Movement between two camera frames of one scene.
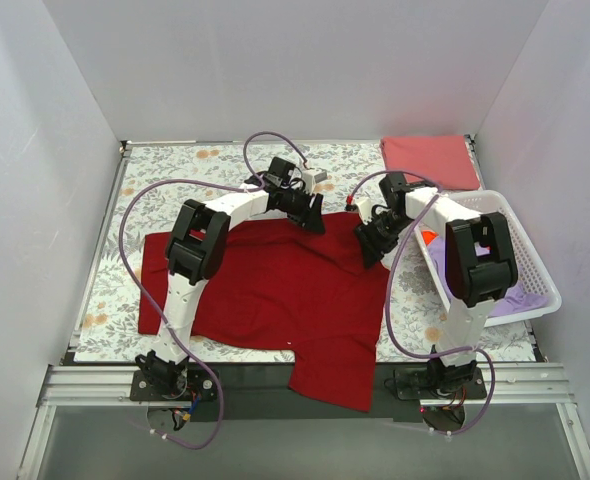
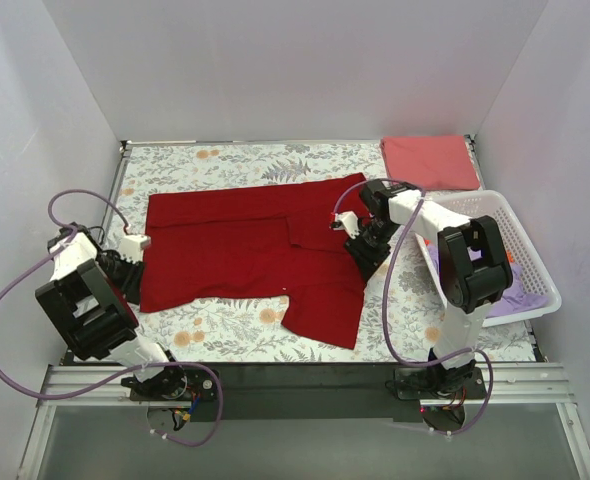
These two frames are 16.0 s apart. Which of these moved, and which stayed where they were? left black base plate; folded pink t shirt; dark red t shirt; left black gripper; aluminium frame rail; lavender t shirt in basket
Moved: left black gripper; dark red t shirt
Stayed: aluminium frame rail; folded pink t shirt; lavender t shirt in basket; left black base plate
